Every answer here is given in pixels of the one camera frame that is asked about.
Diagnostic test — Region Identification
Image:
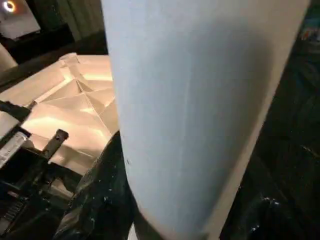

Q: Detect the white device with orange light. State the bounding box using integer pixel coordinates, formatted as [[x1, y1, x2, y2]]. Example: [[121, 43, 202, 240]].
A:
[[0, 0, 42, 41]]

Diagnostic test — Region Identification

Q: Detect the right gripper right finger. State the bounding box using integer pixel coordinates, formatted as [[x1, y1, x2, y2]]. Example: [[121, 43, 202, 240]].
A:
[[221, 154, 320, 240]]

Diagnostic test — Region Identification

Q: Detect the white plastic table leg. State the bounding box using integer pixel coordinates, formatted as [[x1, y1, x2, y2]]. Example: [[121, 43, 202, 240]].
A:
[[100, 0, 312, 240]]

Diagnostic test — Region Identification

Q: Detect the white plastic table top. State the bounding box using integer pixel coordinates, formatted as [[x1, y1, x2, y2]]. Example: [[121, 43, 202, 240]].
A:
[[0, 52, 122, 176]]

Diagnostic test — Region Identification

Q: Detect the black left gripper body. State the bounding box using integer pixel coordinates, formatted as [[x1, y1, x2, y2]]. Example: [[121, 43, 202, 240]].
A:
[[0, 128, 87, 240]]

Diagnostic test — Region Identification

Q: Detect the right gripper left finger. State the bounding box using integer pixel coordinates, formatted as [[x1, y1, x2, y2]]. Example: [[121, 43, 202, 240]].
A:
[[52, 130, 137, 240]]

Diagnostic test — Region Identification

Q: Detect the black work mat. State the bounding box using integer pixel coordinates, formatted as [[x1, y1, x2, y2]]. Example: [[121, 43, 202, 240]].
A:
[[0, 15, 320, 221]]

